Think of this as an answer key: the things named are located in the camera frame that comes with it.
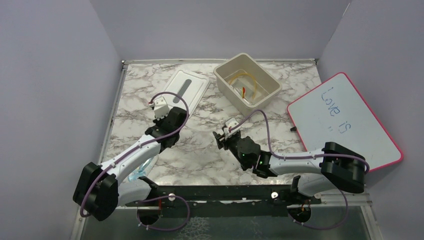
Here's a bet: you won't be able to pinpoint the white bin lid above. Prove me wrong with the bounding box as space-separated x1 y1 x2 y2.
162 69 211 115

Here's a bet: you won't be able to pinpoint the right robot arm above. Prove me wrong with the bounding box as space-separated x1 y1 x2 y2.
213 132 369 204

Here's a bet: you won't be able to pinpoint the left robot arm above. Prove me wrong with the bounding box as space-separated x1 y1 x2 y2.
72 106 189 221

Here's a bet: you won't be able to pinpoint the beige plastic bin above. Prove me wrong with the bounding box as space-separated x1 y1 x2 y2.
213 53 282 116

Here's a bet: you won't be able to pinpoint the blue goggles in bag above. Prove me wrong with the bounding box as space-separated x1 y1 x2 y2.
127 155 159 182

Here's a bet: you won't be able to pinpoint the pink framed whiteboard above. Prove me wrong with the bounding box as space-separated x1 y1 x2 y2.
287 72 404 171

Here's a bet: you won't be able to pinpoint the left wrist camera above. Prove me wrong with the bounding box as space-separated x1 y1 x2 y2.
148 96 170 120

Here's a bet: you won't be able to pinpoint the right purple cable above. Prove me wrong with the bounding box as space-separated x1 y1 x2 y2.
228 109 371 230

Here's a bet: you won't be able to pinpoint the purple cable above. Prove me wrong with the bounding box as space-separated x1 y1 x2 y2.
79 92 190 232
228 109 371 230

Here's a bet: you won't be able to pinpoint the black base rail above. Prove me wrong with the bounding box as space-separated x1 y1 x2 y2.
125 184 321 218

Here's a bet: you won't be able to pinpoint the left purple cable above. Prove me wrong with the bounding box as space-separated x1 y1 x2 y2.
79 92 190 232

